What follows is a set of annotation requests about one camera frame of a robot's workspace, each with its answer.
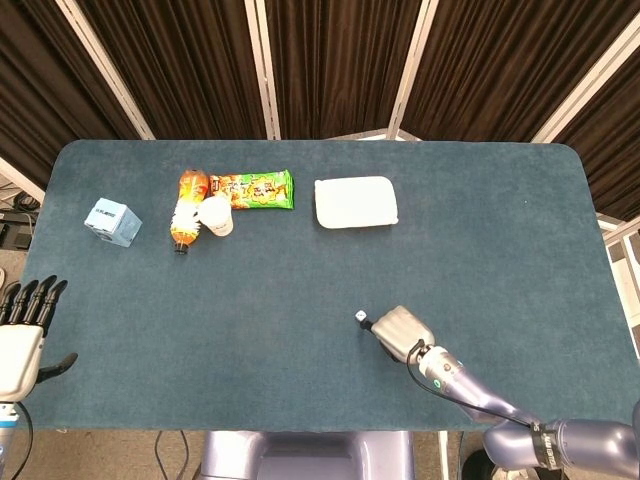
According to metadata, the dark brown curtain panel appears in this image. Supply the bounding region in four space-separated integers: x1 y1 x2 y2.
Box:
399 0 640 144
264 0 425 140
553 63 640 222
0 0 127 187
74 0 267 141

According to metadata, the teal blue table mat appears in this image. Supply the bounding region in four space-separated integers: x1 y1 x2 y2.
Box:
14 138 640 433

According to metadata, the purple robot base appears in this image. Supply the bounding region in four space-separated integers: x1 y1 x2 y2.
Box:
198 429 416 480

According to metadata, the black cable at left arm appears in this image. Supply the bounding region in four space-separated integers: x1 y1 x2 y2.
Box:
13 401 35 480

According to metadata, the white metal rack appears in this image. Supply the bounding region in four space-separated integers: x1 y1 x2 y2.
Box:
596 212 640 361

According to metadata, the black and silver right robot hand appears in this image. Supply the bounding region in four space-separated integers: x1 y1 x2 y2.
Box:
360 305 436 364

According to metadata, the white rectangular plastic container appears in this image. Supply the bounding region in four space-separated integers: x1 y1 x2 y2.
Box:
313 174 401 230

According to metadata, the black trash bin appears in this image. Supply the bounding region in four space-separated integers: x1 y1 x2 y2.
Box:
459 448 504 480

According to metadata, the black equipment on floor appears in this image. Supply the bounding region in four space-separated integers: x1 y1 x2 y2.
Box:
0 192 42 251

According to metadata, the orange drink bottle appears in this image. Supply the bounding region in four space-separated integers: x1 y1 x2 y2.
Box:
169 169 210 257

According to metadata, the green and orange snack packet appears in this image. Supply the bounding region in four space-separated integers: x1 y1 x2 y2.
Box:
208 169 296 212

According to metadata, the white paper cup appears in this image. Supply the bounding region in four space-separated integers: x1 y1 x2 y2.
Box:
198 195 235 239

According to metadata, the white table leg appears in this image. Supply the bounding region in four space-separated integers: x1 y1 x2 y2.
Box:
438 430 452 480

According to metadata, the white partition frame post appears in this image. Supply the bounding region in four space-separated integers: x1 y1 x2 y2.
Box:
53 0 156 141
0 156 47 204
530 18 640 145
386 0 442 142
243 0 282 141

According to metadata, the black cable on floor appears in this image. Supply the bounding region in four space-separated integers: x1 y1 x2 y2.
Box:
153 430 192 480

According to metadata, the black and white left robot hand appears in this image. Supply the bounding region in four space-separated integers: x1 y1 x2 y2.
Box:
0 274 80 403

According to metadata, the light blue cube box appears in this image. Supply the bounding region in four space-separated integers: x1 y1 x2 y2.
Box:
83 197 144 249

